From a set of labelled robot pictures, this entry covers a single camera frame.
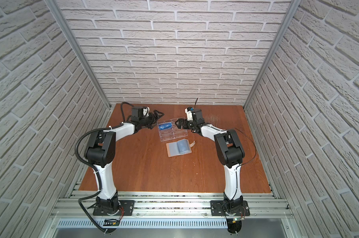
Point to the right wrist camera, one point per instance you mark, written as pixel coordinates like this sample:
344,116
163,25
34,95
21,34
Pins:
193,114

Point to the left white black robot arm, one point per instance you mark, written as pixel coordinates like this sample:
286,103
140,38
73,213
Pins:
101,151

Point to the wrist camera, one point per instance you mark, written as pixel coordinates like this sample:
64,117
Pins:
193,114
140,112

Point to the blue item in box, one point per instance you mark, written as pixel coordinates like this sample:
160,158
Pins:
165,126

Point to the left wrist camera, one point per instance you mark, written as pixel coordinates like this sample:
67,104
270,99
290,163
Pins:
140,112

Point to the tan leather card holder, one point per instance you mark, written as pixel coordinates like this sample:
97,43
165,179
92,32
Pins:
180,147

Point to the clear plastic organizer box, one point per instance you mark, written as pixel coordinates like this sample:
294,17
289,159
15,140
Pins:
173,133

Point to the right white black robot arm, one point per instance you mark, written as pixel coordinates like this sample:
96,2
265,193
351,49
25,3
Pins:
230,153

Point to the right corner aluminium post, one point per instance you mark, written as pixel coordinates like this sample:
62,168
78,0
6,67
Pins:
291,11

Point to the perforated metal vent strip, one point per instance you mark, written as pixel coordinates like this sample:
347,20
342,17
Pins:
218,223

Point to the aluminium rail frame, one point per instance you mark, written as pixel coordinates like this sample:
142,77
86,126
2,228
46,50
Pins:
178,205

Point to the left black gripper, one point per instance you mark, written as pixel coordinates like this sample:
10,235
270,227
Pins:
151,118

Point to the corner aluminium post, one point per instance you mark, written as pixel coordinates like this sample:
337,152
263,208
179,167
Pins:
291,11
71,39

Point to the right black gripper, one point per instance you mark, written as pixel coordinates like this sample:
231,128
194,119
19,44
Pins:
182,123

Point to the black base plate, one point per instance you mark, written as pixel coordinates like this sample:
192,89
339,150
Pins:
110,207
234,208

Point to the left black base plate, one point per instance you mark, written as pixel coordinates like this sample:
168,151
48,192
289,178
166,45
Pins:
110,207

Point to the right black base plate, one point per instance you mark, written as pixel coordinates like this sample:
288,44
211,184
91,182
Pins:
234,208

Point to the left corner aluminium post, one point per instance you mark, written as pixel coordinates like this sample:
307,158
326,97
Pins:
71,39

